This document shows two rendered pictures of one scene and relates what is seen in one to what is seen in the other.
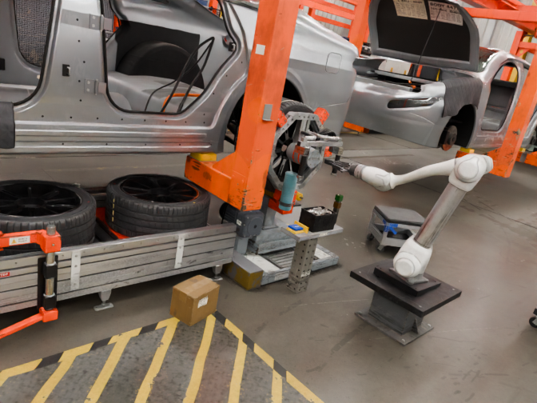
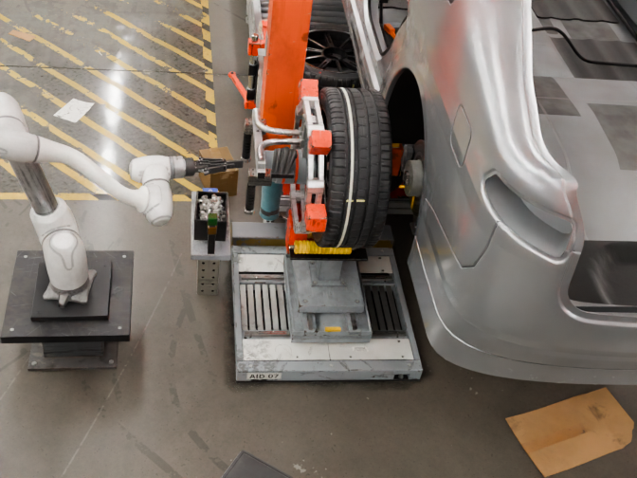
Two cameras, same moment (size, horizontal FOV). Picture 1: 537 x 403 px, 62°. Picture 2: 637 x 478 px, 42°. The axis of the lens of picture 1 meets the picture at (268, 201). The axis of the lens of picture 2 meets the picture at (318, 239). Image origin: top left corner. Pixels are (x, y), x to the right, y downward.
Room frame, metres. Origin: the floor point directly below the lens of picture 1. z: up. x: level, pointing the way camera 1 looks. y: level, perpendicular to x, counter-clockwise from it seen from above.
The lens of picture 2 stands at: (4.63, -2.35, 2.90)
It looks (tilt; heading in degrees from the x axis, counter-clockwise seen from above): 42 degrees down; 123
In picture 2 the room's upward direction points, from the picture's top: 9 degrees clockwise
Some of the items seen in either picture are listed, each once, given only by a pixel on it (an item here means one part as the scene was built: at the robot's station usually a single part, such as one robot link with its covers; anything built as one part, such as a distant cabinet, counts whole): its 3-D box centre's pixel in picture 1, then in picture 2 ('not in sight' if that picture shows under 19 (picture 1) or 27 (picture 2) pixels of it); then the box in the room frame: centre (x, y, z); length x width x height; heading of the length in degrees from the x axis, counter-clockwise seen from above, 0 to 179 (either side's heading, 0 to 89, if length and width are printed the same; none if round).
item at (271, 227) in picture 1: (266, 213); (329, 259); (3.21, 0.00, 0.32); 0.40 x 0.30 x 0.28; 135
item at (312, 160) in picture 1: (303, 154); (288, 166); (3.03, -0.17, 0.85); 0.21 x 0.14 x 0.14; 45
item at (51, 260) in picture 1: (49, 273); (252, 72); (1.86, 0.96, 0.30); 0.09 x 0.05 x 0.50; 135
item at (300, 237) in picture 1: (312, 229); (209, 224); (2.75, -0.32, 0.44); 0.43 x 0.17 x 0.03; 135
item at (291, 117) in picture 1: (296, 151); (305, 167); (3.09, -0.12, 0.85); 0.54 x 0.07 x 0.54; 135
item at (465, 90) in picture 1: (457, 96); not in sight; (5.61, -1.97, 1.36); 0.71 x 0.30 x 0.51; 135
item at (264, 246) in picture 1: (267, 234); (325, 296); (3.24, -0.04, 0.13); 0.50 x 0.36 x 0.10; 135
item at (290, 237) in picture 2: (282, 199); (305, 232); (3.11, -0.09, 0.48); 0.16 x 0.12 x 0.17; 45
